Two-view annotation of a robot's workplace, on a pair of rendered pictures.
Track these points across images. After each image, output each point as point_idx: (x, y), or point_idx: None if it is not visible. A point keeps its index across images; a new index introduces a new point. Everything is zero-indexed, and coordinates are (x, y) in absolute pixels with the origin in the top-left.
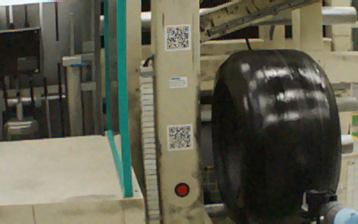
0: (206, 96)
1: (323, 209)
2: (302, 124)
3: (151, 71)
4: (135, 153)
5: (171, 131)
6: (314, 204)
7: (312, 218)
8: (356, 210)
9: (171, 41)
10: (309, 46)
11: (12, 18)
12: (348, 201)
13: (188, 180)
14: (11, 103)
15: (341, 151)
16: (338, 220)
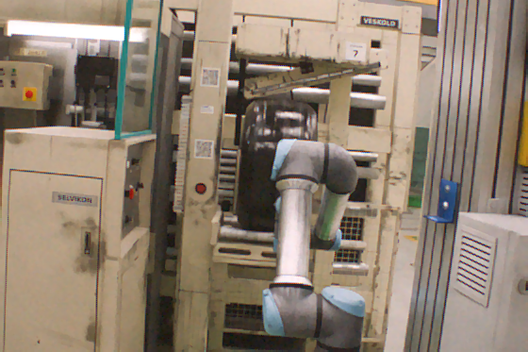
0: None
1: (278, 198)
2: None
3: (189, 99)
4: None
5: (197, 143)
6: (277, 198)
7: (275, 209)
8: (410, 296)
9: (205, 79)
10: (337, 118)
11: (103, 53)
12: (407, 290)
13: (206, 181)
14: (90, 111)
15: None
16: (278, 200)
